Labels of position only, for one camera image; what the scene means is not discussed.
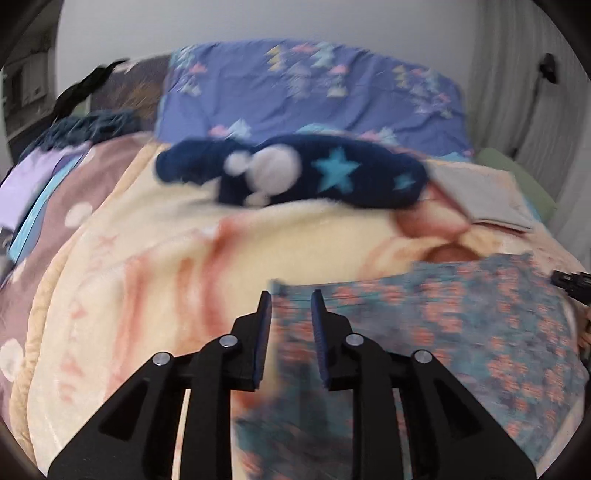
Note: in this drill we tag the folded lilac cloth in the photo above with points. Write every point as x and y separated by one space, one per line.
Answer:
32 184

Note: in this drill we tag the black garment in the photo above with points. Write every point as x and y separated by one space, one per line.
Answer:
78 90

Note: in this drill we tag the cream printed fleece blanket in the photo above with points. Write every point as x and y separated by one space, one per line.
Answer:
161 258

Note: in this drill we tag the blue tree-print pillow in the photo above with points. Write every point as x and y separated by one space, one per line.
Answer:
277 101

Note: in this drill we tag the white curtain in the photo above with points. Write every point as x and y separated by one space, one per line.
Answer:
498 69

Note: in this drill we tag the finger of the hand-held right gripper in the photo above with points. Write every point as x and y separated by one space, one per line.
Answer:
577 284

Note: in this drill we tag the folded beige garment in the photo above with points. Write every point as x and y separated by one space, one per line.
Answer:
485 194

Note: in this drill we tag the black floor lamp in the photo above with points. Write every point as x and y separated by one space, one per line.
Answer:
549 67

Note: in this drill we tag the pastel striped bed sheet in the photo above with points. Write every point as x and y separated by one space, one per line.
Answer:
106 175

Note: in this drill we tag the green pillow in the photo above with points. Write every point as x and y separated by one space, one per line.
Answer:
538 194

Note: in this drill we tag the dark teal fuzzy blanket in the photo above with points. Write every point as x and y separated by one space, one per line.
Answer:
92 127

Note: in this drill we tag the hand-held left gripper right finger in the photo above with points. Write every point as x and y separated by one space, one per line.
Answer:
319 341

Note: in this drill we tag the navy star fleece garment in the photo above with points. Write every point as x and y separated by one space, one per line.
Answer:
194 161

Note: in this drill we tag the dark printed headboard cover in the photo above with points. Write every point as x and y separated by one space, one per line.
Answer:
138 87

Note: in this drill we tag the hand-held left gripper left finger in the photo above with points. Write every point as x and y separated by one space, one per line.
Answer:
262 341

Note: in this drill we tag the teal floral shirt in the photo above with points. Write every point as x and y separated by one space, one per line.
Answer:
461 323

